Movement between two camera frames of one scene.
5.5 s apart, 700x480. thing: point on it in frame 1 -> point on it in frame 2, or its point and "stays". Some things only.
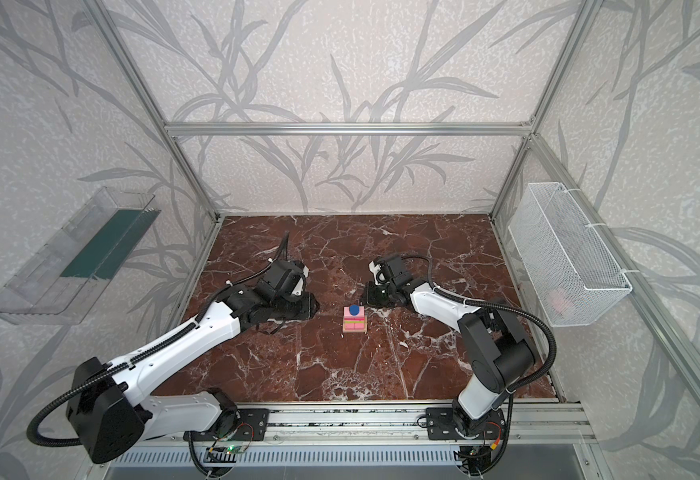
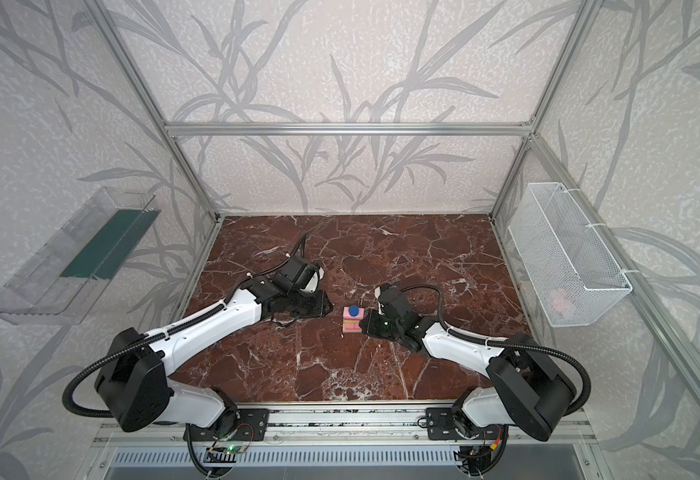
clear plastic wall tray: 56,281 stays
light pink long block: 350,317 stays
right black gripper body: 379,297 -> 377,322
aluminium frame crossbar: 356,129 stays
